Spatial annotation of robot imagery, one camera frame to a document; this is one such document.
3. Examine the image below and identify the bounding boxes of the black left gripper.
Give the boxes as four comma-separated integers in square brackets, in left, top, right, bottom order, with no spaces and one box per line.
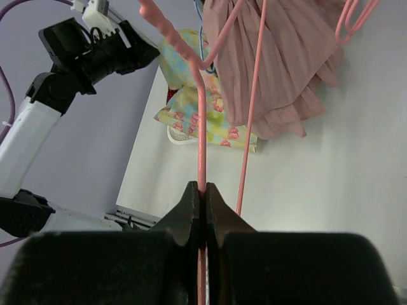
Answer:
[82,19,161,80]

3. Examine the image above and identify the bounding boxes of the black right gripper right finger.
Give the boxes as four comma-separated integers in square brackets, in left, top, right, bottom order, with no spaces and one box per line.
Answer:
[205,183,399,304]

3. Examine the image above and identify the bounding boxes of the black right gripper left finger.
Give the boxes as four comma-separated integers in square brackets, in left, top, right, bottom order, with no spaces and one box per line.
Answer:
[1,181,200,304]

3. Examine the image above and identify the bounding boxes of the pink hanger of tie-dye skirt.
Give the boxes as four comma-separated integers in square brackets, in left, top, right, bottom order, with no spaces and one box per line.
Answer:
[138,0,268,305]

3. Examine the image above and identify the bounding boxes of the red polka dot skirt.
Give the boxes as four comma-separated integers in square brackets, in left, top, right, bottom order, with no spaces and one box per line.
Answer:
[166,88,177,103]

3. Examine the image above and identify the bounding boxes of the yellow blue tie-dye skirt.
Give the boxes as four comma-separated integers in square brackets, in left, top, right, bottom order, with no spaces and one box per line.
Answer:
[155,40,247,149]

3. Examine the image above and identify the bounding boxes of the pink pleated skirt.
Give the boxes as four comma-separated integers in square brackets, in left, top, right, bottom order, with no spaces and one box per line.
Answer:
[214,1,344,140]

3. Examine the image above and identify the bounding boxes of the pink hanger of white skirt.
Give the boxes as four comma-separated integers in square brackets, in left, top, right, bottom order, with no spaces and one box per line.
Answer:
[335,0,381,46]

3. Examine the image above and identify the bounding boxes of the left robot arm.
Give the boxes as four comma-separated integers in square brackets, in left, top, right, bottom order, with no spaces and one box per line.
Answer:
[1,18,159,238]

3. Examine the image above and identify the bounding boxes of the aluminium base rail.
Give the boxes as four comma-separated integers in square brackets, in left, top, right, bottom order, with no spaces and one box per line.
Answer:
[104,206,161,231]

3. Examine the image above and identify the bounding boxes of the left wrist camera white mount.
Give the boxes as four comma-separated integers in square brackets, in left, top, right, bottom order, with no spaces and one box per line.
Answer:
[69,0,132,48]

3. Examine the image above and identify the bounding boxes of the blue wire hanger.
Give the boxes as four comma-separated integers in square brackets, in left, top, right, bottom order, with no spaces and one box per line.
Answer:
[193,0,216,74]

